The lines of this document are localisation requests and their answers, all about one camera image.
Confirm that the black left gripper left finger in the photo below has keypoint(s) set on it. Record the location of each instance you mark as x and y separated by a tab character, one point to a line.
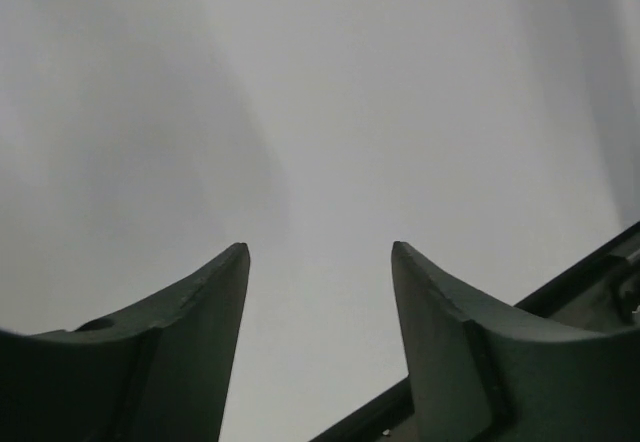
157	370

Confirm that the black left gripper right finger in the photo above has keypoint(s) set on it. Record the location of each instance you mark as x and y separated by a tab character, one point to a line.
482	370

